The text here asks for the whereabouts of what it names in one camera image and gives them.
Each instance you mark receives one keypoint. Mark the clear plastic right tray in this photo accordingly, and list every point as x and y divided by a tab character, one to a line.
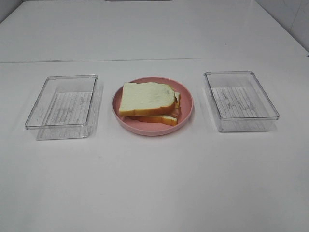
238	102

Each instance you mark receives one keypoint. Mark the clear plastic left tray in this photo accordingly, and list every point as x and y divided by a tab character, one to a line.
67	107

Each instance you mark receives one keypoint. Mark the clear plastic tray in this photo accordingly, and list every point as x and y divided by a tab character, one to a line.
67	107
238	102

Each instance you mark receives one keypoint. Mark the bacon strip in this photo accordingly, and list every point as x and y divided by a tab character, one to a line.
175	112

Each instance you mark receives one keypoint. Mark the bread slice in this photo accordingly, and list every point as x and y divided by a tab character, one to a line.
164	119
146	99

